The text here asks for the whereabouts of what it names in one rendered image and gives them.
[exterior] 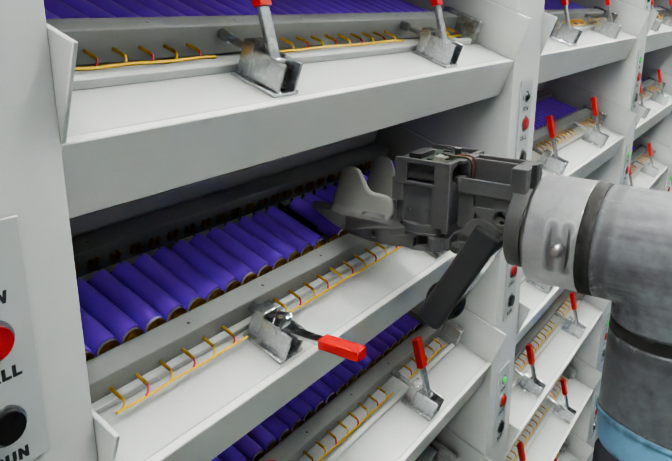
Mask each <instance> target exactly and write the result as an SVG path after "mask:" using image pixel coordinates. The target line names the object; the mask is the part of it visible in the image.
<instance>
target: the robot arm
mask: <svg viewBox="0 0 672 461"><path fill-rule="evenodd" d="M443 149H445V150H443ZM484 151H485V150H480V149H472V148H465V147H457V146H450V145H442V144H434V143H433V144H432V147H431V148H421V149H418V150H415V151H412V152H409V154H408V155H405V156H396V167H395V169H394V166H393V163H392V161H391V159H390V158H388V157H386V156H378V157H376V158H375V159H374V161H373V163H372V167H371V170H370V173H369V177H368V180H367V183H366V180H365V178H364V176H363V173H362V172H361V170H360V169H359V168H357V167H353V166H348V167H345V168H344V169H343V170H342V172H341V174H340V178H339V182H338V185H337V189H336V193H334V201H333V203H327V202H321V201H313V208H314V209H315V210H316V211H318V212H319V213H320V214H321V215H323V216H324V217H325V218H327V219H328V220H329V221H331V222H332V223H333V224H335V225H336V226H337V227H339V228H341V229H343V230H346V232H347V233H350V234H352V235H355V236H358V237H360V238H363V239H366V240H368V241H372V242H376V243H380V244H386V245H394V246H403V247H407V248H409V249H413V250H418V251H426V252H435V253H438V252H444V251H451V252H452V253H454V254H457V255H456V256H455V258H454V259H453V261H452V262H451V264H450V265H449V267H448V268H447V270H446V271H445V273H444V274H443V276H442V277H441V279H440V280H439V281H438V282H436V283H434V284H433V285H432V286H431V287H430V288H429V290H428V292H427V295H426V299H425V302H424V304H423V305H422V307H421V308H420V310H419V311H418V315H419V317H420V318H421V319H422V320H423V321H425V322H426V323H427V324H428V325H429V326H431V327H432V328H433V329H439V328H440V327H441V326H442V325H443V324H444V323H445V322H446V321H447V320H451V319H454V318H456V317H458V316H459V315H460V314H461V313H462V312H463V310H464V308H465V304H466V300H467V299H466V298H467V296H468V295H469V294H470V292H471V291H472V289H473V288H474V287H475V285H476V284H477V282H478V281H479V280H480V278H481V277H482V276H483V274H484V273H485V271H486V270H487V269H488V267H489V266H490V264H491V263H492V262H493V260H494V259H495V258H496V256H497V255H498V253H499V252H500V251H501V249H502V248H503V253H504V257H505V260H506V262H507V263H508V264H510V265H514V266H518V267H522V271H523V274H524V275H525V276H526V278H527V279H528V280H530V281H534V282H538V283H542V284H546V285H551V286H555V287H559V288H564V289H568V290H572V291H576V292H578V293H582V294H586V295H590V296H594V297H598V298H602V299H606V300H610V301H612V303H611V310H610V319H609V325H608V333H607V340H606V348H605V355H604V363H603V370H602V378H601V385H600V393H599V398H597V399H596V408H597V422H596V431H597V435H598V437H599V440H600V441H601V443H602V445H603V446H604V447H605V449H606V450H607V451H608V452H609V453H610V454H611V455H613V456H614V458H615V459H616V460H619V461H672V192H668V191H662V190H655V189H648V188H641V187H634V186H627V185H621V184H613V183H607V182H603V181H597V180H590V179H583V178H576V177H569V176H562V175H555V174H548V175H546V176H545V177H543V178H542V168H543V162H536V161H529V160H522V159H514V158H507V157H500V156H492V155H485V154H484ZM463 152H468V153H463ZM541 178H542V179H541Z"/></svg>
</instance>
